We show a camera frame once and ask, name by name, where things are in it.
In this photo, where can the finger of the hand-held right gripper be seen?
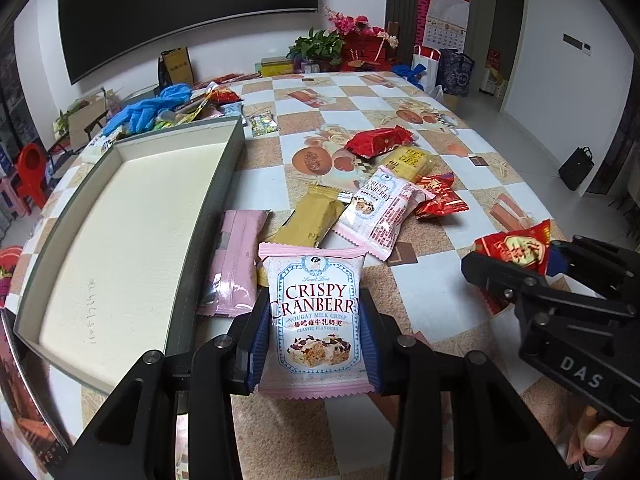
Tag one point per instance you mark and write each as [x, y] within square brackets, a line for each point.
[595, 260]
[505, 277]

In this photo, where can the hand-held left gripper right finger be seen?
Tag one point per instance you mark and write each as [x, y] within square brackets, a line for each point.
[372, 345]

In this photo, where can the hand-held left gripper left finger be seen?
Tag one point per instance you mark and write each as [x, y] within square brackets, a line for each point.
[255, 345]

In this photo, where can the red crinkled snack packet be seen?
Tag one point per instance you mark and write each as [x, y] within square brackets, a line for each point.
[515, 250]
[442, 200]

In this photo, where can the pink white nougat packet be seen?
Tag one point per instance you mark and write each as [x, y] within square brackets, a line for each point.
[315, 305]
[380, 205]

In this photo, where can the gold snack packet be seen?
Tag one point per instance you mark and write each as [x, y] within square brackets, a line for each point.
[305, 220]

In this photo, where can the yellow rice cracker packet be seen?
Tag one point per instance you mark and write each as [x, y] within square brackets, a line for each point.
[410, 160]

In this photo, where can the grey shallow tray box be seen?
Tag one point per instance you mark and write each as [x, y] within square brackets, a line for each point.
[125, 240]

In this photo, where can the person's right hand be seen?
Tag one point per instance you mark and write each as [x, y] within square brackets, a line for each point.
[600, 440]

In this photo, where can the plain pink snack packet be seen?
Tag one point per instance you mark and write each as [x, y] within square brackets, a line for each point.
[232, 265]

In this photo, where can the red pillow snack packet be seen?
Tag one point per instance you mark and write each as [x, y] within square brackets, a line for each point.
[380, 140]

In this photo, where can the yellow red bag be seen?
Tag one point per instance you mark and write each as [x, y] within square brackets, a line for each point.
[495, 72]

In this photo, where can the blue patterned shopping bag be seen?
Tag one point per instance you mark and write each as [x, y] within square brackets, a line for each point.
[456, 72]

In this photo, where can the small colourful candy packet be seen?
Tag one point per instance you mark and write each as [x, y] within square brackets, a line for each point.
[262, 125]

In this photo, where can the blue ribbon bow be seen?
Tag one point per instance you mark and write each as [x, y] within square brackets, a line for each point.
[412, 74]

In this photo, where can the white red shopping bag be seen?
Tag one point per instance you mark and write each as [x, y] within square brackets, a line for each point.
[427, 67]

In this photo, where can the checkered printed tablecloth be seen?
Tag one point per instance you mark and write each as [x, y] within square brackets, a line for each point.
[350, 110]

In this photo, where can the light blue packet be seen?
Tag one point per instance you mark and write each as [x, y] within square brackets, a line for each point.
[232, 110]

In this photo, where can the green snack wrapper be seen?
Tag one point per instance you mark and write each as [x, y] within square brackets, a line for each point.
[164, 124]

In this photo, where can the yellow snack wrapper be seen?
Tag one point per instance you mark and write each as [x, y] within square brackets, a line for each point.
[192, 107]

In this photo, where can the white printed plastic bag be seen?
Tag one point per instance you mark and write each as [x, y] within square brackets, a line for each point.
[100, 147]

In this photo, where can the red snack bag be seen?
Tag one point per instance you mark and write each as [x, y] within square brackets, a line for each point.
[222, 94]

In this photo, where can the pile of blue gloves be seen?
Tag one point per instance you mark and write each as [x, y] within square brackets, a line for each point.
[145, 107]

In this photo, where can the red gift box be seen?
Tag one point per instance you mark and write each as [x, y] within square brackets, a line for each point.
[367, 47]

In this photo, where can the green yellow tin box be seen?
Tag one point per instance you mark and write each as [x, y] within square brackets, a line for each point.
[277, 66]

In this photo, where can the red plastic chair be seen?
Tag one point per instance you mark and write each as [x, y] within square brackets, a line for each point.
[31, 175]

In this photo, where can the pink plastic stool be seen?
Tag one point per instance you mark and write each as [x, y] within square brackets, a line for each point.
[10, 197]

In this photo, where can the pink artificial flowers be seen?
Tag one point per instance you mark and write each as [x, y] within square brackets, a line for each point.
[347, 22]

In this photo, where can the green potted plant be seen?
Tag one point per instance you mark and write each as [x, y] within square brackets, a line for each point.
[315, 45]

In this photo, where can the wall calendar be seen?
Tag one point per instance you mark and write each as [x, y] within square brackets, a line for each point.
[447, 20]

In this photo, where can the black wall screen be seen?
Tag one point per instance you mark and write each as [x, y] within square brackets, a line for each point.
[185, 5]

